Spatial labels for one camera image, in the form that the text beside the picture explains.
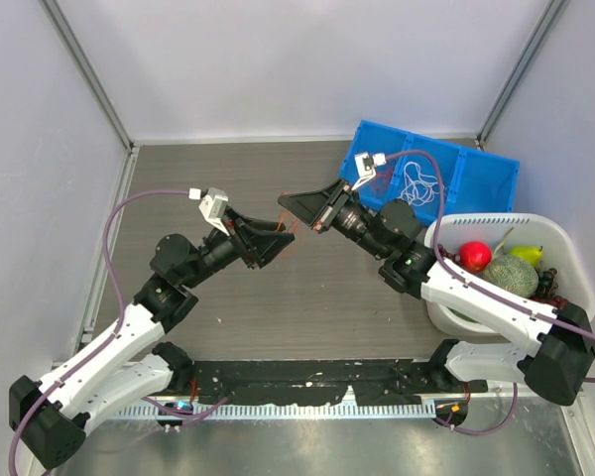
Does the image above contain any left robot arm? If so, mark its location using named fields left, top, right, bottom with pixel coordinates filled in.
left=8, top=207, right=295, bottom=471

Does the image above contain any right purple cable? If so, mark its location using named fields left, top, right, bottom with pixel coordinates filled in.
left=384, top=150, right=595, bottom=437

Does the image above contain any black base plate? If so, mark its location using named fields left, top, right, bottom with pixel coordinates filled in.
left=187, top=359, right=488, bottom=407

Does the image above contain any red grapes bunch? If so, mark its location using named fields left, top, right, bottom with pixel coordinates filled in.
left=437, top=244, right=460, bottom=265

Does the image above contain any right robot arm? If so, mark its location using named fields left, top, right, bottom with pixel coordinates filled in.
left=278, top=178, right=595, bottom=406

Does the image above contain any blue three-compartment bin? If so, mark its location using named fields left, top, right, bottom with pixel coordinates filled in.
left=338, top=120, right=520, bottom=225

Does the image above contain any red apple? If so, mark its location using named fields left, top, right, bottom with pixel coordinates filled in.
left=459, top=241, right=493, bottom=273

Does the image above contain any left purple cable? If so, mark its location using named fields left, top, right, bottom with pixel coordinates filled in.
left=7, top=187, right=237, bottom=476

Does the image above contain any white plastic basket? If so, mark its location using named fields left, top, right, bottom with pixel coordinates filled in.
left=426, top=213, right=595, bottom=342

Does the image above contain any slotted cable duct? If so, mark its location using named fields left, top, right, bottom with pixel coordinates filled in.
left=108, top=401, right=437, bottom=421

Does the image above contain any cantaloupe melon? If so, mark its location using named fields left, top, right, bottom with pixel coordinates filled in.
left=481, top=255, right=538, bottom=298

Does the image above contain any green pear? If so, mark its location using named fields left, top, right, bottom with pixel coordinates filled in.
left=508, top=246, right=543, bottom=268

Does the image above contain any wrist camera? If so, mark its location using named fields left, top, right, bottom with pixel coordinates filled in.
left=352, top=152, right=387, bottom=191
left=188, top=187, right=229, bottom=235

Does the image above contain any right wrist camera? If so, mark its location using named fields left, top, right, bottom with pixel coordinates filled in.
left=352, top=152, right=387, bottom=191

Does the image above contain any white string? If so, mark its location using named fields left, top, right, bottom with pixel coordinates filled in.
left=396, top=161, right=447, bottom=208

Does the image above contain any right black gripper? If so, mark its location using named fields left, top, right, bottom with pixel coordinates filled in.
left=278, top=178, right=389, bottom=260

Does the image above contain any green avocado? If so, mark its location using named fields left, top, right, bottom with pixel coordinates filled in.
left=449, top=308, right=477, bottom=323

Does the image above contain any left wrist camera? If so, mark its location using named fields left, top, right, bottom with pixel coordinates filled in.
left=188, top=187, right=229, bottom=235

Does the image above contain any orange string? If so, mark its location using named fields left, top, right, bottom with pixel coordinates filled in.
left=369, top=166, right=396, bottom=194
left=275, top=190, right=303, bottom=259

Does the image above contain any purple cable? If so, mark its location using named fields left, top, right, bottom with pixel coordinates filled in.
left=7, top=187, right=237, bottom=476
left=384, top=150, right=595, bottom=437

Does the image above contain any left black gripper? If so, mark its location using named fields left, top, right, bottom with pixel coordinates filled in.
left=182, top=204, right=294, bottom=289

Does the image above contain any dark grapes bunch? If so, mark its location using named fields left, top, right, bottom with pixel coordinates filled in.
left=530, top=268, right=568, bottom=309

